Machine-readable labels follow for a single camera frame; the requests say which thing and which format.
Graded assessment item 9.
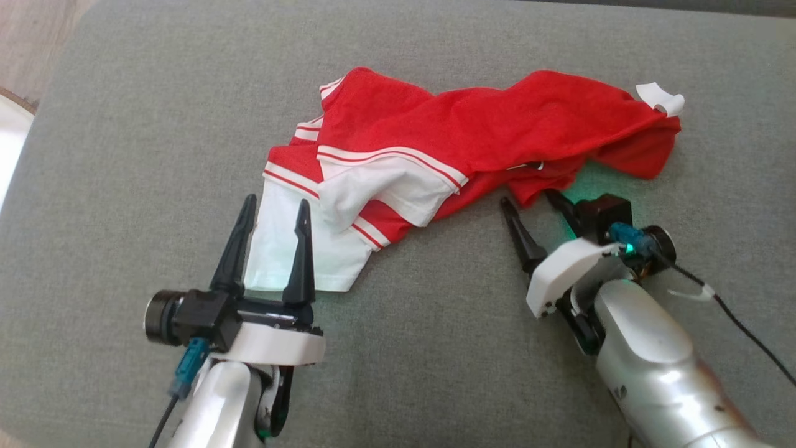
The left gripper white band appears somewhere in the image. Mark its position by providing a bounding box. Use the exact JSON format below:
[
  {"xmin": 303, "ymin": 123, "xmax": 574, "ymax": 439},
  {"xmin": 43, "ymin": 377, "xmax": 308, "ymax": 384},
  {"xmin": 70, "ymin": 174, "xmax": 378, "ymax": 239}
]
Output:
[{"xmin": 208, "ymin": 194, "xmax": 326, "ymax": 439}]

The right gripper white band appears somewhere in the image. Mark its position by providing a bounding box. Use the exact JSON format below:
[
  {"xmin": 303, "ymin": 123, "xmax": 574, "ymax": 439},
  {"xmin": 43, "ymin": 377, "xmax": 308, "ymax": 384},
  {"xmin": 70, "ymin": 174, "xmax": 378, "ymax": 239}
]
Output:
[{"xmin": 499, "ymin": 190, "xmax": 622, "ymax": 357}]

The red and white jersey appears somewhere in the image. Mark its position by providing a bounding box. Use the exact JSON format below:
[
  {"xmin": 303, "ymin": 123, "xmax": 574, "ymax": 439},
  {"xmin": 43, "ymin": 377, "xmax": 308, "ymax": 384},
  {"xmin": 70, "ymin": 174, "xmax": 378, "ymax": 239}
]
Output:
[{"xmin": 244, "ymin": 67, "xmax": 686, "ymax": 293}]

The large grey sofa seat cushion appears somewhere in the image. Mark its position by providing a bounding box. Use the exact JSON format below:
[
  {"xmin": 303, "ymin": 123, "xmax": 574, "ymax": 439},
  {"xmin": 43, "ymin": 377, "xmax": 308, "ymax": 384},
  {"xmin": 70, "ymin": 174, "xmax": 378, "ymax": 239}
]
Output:
[{"xmin": 0, "ymin": 0, "xmax": 796, "ymax": 448}]

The right cable with blue connector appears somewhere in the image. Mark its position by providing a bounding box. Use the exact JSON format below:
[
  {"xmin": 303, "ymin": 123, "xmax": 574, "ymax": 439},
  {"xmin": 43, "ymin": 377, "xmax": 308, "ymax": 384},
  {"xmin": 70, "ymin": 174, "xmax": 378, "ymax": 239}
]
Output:
[{"xmin": 608, "ymin": 222, "xmax": 796, "ymax": 388}]

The cable with blue connector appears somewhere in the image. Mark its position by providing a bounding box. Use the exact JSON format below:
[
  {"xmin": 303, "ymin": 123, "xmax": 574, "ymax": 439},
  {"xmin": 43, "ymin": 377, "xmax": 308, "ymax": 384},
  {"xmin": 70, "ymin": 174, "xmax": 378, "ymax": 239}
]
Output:
[
  {"xmin": 608, "ymin": 222, "xmax": 796, "ymax": 388},
  {"xmin": 148, "ymin": 338, "xmax": 211, "ymax": 448}
]

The left cable with blue connector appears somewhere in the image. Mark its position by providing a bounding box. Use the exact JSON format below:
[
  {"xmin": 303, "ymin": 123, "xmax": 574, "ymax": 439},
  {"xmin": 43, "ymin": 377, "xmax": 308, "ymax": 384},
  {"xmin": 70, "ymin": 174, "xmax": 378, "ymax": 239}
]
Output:
[{"xmin": 148, "ymin": 338, "xmax": 211, "ymax": 448}]

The white cable tie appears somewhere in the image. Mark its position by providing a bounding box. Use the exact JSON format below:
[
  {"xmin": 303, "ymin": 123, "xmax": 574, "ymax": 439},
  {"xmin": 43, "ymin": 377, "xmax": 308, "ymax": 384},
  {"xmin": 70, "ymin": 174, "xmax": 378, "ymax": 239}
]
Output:
[{"xmin": 669, "ymin": 283, "xmax": 716, "ymax": 302}]

